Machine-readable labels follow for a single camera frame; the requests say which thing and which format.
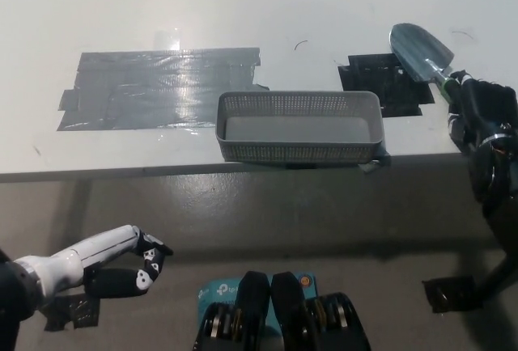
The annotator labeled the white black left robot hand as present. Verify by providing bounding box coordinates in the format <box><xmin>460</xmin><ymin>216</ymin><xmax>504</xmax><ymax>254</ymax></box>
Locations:
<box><xmin>14</xmin><ymin>224</ymin><xmax>174</xmax><ymax>307</ymax></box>

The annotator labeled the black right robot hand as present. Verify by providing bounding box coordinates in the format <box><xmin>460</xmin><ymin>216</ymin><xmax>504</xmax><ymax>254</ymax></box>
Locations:
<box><xmin>447</xmin><ymin>70</ymin><xmax>518</xmax><ymax>154</ymax></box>

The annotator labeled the garden trowel green black handle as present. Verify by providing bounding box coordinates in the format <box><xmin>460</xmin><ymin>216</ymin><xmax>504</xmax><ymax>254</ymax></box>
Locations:
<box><xmin>388</xmin><ymin>23</ymin><xmax>466</xmax><ymax>105</ymax></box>

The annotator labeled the black tape patch on desk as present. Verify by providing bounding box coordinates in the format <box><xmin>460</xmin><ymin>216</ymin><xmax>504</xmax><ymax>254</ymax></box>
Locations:
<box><xmin>338</xmin><ymin>53</ymin><xmax>435</xmax><ymax>118</ymax></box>

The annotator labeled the black floor tape patch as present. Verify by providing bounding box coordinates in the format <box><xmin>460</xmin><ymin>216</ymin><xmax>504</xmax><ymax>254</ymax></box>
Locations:
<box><xmin>43</xmin><ymin>292</ymin><xmax>100</xmax><ymax>332</ymax></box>
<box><xmin>421</xmin><ymin>276</ymin><xmax>485</xmax><ymax>314</ymax></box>

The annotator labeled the small grey tape piece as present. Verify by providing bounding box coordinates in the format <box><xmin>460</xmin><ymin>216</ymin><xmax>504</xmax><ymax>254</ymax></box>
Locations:
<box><xmin>358</xmin><ymin>150</ymin><xmax>392</xmax><ymax>175</ymax></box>

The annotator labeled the teal tp-link box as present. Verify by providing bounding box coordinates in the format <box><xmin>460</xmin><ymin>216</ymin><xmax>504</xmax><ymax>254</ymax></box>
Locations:
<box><xmin>197</xmin><ymin>272</ymin><xmax>316</xmax><ymax>330</ymax></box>

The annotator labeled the grey perforated plastic basket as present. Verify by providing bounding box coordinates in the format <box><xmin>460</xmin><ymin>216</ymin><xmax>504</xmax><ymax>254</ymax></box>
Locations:
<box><xmin>214</xmin><ymin>91</ymin><xmax>384</xmax><ymax>165</ymax></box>

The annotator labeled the large grey duct tape patch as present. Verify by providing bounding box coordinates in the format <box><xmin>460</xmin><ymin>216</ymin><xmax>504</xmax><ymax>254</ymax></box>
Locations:
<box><xmin>56</xmin><ymin>46</ymin><xmax>270</xmax><ymax>133</ymax></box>

